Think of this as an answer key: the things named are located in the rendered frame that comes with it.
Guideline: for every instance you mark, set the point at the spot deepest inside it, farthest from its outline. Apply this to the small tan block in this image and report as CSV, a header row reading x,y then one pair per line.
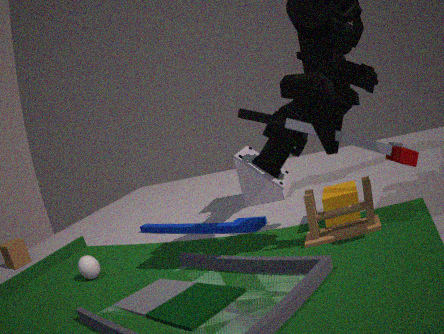
x,y
15,253

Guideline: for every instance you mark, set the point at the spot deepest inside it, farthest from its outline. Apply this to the yellow block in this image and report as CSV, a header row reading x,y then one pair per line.
x,y
337,196

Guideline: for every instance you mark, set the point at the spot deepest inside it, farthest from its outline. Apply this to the green flat mat with square hole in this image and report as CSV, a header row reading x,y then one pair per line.
x,y
390,281

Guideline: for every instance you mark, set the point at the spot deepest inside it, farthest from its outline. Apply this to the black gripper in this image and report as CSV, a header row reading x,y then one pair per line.
x,y
328,101

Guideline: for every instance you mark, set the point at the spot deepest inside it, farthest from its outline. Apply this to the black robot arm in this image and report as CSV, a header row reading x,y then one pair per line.
x,y
317,21

